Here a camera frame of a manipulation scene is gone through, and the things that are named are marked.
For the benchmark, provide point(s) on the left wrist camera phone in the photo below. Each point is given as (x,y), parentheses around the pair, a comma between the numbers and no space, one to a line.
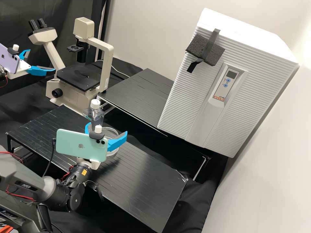
(8,60)

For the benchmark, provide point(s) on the petri dish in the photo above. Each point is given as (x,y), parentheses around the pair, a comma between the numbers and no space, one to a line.
(113,153)

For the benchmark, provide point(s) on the cream microscope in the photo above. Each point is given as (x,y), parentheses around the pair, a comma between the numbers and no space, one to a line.
(73,77)

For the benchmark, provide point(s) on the petri dish lid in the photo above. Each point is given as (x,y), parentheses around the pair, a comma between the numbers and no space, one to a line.
(111,132)

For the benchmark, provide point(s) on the wrist camera phone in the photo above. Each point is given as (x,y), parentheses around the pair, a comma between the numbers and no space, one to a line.
(8,60)
(77,145)

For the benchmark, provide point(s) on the white-capped bottle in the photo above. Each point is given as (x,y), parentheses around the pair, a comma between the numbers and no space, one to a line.
(94,114)

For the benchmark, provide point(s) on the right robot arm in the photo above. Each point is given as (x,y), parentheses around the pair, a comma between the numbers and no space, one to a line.
(29,182)

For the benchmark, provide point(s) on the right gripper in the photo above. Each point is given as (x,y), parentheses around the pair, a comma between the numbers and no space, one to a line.
(93,165)

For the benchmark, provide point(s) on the black platform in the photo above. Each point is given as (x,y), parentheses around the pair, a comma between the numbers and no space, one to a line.
(138,97)
(136,177)

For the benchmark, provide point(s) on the right wrist camera phone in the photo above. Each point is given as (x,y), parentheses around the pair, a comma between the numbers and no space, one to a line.
(77,145)

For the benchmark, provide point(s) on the white incubator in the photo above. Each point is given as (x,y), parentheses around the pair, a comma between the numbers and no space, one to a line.
(243,26)

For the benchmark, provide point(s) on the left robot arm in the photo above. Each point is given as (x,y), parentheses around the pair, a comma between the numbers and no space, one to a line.
(3,75)

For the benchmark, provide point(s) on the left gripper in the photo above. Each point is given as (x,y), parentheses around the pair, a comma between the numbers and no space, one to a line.
(23,68)

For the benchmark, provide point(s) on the incubator door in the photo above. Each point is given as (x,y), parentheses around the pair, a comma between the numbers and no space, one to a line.
(194,109)

